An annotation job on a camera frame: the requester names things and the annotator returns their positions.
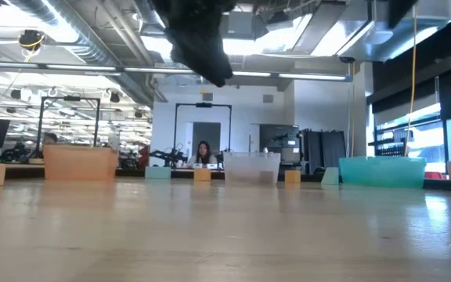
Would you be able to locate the black gantry frame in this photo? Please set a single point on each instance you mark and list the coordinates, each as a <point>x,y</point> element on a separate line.
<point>71,98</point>
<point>203,105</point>

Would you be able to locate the orange plastic bin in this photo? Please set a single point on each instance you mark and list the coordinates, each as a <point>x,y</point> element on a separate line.
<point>80,162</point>

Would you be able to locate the clear plastic bin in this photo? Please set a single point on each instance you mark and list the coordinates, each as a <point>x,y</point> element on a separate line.
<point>249,166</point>

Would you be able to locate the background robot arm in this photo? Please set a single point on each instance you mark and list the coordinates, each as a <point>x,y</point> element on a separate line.
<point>167,156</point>

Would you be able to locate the teal block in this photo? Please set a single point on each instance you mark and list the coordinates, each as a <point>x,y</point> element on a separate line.
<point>330,176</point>
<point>157,172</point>

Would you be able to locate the black aluminium frame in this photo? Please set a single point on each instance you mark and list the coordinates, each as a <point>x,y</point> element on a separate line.
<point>131,173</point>

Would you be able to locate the teal plastic bin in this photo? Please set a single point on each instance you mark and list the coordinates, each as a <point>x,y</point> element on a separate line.
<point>382,172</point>

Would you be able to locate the dark cabinet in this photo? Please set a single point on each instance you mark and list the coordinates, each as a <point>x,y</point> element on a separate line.
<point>280,143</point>

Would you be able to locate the orange cube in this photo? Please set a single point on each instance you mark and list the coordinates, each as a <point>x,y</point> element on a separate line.
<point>292,176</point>
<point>202,174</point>

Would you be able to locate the dark curtain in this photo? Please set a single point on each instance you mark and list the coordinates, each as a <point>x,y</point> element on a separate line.
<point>323,149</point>

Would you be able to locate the silver air duct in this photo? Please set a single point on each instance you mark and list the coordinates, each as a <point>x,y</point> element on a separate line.
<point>390,43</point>

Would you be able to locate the long ceiling light bar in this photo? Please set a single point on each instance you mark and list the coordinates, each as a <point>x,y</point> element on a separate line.
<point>76,67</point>

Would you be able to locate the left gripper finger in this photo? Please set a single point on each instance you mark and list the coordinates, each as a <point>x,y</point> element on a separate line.
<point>219,58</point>
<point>194,55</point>

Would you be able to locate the seated person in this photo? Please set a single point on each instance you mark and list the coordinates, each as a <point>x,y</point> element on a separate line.
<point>203,154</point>

